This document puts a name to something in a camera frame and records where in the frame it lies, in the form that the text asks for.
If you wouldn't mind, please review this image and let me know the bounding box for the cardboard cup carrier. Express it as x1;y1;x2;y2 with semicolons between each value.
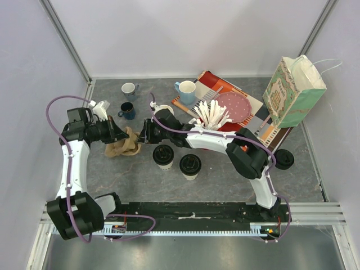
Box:
105;127;141;158

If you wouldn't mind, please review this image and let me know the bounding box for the single white paper cup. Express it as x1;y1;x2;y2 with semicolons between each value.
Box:
181;169;201;181

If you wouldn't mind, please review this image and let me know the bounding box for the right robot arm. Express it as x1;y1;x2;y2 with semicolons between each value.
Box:
138;109;281;222

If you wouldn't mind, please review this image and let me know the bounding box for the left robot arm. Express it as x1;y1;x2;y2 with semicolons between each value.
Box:
47;106;129;240

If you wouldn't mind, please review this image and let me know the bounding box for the dark blue ceramic mug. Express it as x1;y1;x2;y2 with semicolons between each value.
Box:
118;102;136;120

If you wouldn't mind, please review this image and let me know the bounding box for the white grey ceramic mug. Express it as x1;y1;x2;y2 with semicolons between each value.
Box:
121;82;140;102

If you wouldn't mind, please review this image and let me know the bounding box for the light blue ceramic mug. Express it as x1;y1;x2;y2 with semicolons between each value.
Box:
174;80;196;105

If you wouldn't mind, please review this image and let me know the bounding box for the white stir sticks bundle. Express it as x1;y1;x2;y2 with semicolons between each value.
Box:
188;100;232;131

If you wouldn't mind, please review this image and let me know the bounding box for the colourful magazine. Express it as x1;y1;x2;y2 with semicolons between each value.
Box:
172;71;292;152

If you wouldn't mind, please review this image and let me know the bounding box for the red cup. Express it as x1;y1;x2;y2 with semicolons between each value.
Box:
196;122;240;151

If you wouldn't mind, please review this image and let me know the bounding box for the pink polka dot plate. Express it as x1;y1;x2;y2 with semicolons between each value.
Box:
215;92;252;123

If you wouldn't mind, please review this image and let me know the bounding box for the metal fork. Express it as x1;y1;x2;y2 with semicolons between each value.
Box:
254;114;271;136

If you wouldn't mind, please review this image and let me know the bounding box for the stack of black lids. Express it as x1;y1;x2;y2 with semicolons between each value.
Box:
274;149;295;170

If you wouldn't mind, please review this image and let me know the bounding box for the green paper gift bag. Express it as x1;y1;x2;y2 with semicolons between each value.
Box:
263;55;327;129

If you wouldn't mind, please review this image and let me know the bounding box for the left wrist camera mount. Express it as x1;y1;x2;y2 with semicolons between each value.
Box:
89;100;110;122

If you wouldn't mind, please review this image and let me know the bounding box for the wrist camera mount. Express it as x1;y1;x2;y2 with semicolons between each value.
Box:
89;100;110;122
150;101;167;114

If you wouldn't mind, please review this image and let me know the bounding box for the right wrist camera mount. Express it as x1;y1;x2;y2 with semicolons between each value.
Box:
150;101;167;114

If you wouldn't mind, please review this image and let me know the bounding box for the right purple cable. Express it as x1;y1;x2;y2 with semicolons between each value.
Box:
148;92;293;243

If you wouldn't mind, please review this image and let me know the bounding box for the purple cable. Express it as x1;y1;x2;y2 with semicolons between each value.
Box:
148;92;293;243
45;95;157;244

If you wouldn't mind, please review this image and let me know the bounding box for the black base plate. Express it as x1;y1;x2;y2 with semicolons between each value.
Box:
114;202;290;223

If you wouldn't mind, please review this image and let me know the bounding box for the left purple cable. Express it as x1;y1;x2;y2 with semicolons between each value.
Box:
45;95;157;244

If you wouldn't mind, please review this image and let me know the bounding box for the aluminium frame rail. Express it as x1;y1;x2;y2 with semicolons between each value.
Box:
39;0;92;84

